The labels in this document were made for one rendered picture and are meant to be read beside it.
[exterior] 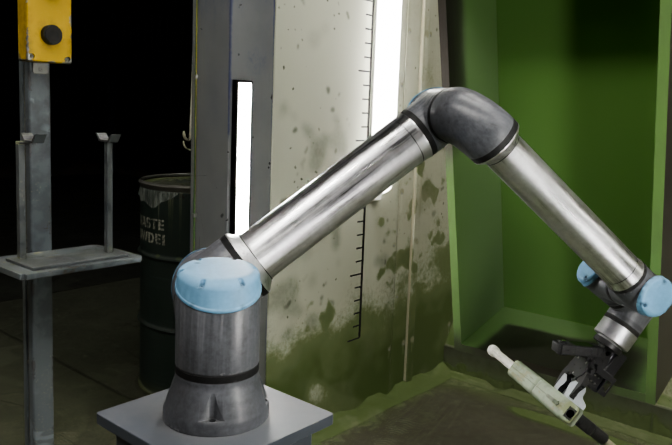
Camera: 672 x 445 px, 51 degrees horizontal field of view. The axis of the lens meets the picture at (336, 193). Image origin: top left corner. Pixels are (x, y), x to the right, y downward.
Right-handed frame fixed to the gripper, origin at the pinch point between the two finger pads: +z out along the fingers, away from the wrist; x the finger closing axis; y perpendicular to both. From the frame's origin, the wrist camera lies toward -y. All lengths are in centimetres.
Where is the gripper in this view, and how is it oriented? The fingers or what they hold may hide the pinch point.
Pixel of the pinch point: (553, 404)
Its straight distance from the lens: 182.9
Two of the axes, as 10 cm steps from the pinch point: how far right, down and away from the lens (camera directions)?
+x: -1.4, -0.7, 9.9
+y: 7.9, 6.0, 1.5
